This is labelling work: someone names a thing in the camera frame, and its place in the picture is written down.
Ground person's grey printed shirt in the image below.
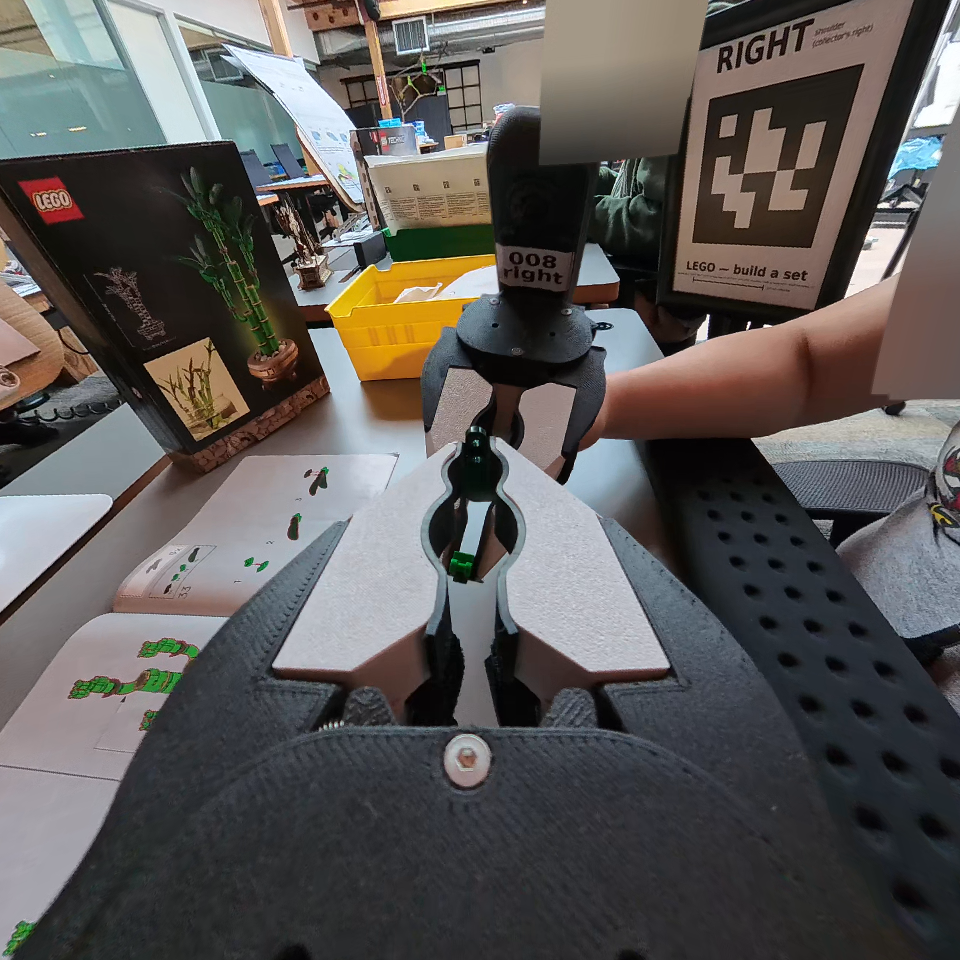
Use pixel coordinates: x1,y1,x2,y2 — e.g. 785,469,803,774
836,423,960,714

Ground person's right forearm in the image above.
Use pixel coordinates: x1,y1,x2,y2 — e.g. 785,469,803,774
577,273,901,451

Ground green plastic bin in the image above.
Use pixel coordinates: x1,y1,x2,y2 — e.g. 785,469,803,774
382,223,496,264

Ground black coiled cable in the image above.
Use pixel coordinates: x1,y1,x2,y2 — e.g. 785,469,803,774
26,397,125,425

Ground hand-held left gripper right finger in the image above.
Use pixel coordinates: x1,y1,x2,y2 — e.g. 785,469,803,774
483,438,672,727

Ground white printed poster sheet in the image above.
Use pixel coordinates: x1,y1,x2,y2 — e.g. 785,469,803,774
223,43,369,215

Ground white cardboard box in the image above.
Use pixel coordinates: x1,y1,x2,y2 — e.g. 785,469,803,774
363,146,496,235

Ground brown cardboard piece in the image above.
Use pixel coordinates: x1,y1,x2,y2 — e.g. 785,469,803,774
0,281,65,391

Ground black lego set box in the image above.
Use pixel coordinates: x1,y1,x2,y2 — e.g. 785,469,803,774
0,138,331,475

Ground blue plastic cover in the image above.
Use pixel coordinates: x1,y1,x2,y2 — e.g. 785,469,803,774
887,135,945,198

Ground brown lego tree model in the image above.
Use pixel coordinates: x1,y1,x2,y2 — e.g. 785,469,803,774
271,196,333,292

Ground yellow plastic bin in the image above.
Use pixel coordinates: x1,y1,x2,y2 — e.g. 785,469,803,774
324,255,500,382

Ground black mesh office chair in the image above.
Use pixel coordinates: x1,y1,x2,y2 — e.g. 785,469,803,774
772,459,950,526

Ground black framed marker sign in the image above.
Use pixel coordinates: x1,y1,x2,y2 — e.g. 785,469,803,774
656,0,954,316

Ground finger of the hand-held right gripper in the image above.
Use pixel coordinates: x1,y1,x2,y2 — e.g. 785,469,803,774
426,367,496,460
517,384,577,485

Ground green lego leaf piece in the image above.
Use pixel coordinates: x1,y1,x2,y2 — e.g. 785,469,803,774
447,424,502,585

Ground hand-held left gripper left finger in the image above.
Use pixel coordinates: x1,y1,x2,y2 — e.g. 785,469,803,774
271,441,460,725

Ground black toy box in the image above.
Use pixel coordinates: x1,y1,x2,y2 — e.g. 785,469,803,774
351,126,418,157

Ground lego instruction booklet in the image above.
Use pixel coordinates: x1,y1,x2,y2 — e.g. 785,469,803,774
0,452,400,960

